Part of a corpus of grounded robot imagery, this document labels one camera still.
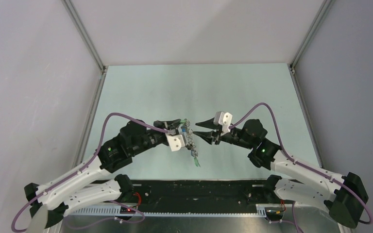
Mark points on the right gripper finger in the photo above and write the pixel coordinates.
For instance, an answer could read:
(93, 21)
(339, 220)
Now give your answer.
(207, 123)
(209, 137)

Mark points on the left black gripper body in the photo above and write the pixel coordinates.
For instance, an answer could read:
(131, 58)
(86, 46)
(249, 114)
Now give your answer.
(155, 137)

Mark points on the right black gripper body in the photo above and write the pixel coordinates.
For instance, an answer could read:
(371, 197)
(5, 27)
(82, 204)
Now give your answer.
(230, 137)

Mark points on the large metal key ring disc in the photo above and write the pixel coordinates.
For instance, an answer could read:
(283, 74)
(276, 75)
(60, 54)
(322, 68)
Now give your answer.
(190, 144)

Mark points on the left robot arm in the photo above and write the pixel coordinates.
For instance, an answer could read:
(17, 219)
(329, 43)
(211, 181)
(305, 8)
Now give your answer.
(72, 191)

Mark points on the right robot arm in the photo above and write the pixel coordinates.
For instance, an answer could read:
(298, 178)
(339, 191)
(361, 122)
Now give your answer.
(341, 196)

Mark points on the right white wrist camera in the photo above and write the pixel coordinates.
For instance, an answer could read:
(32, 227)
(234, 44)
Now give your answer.
(223, 119)

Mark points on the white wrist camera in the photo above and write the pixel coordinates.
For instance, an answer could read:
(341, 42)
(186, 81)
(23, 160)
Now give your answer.
(223, 119)
(175, 142)

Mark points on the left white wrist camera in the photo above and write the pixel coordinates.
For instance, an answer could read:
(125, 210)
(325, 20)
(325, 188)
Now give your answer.
(175, 142)

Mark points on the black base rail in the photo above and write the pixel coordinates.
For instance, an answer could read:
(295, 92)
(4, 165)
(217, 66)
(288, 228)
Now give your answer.
(201, 196)

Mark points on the white slotted cable duct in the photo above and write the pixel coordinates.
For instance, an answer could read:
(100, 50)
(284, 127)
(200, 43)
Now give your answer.
(110, 210)

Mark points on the left aluminium frame post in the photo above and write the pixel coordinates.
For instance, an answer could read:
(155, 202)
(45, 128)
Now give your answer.
(82, 31)

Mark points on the aluminium frame post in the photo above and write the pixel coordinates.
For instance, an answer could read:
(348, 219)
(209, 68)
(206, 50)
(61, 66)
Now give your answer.
(82, 31)
(313, 29)

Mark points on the right aluminium frame post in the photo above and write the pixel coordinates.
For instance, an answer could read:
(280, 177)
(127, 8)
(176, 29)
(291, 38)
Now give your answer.
(313, 29)

